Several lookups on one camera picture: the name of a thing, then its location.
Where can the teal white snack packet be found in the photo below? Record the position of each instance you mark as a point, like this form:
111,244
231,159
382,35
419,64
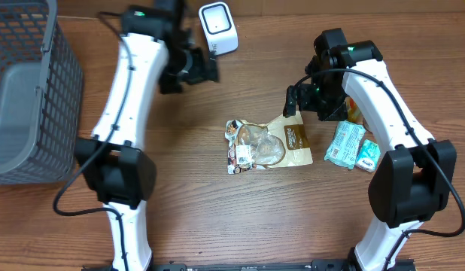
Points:
344,147

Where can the white barcode scanner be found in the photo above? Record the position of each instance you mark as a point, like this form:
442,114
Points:
220,30

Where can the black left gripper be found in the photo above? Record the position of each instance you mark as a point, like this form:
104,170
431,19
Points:
205,74

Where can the brown Pantree snack packet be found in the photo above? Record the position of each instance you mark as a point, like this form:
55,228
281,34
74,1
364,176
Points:
280,143

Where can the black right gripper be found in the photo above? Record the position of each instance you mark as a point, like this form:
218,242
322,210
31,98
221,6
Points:
302,97

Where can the teal small carton box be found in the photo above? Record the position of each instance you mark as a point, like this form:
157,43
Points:
368,156

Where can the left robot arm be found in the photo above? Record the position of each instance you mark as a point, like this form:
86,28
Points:
155,53

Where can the brown white snack wrapper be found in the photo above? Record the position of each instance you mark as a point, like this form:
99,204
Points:
239,156

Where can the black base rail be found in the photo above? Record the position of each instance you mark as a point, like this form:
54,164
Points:
247,266

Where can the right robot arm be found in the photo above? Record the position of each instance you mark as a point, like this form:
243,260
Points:
413,181

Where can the clear plastic container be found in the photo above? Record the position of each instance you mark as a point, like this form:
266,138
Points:
354,113

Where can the grey plastic mesh basket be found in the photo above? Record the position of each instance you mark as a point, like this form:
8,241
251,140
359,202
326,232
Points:
41,86

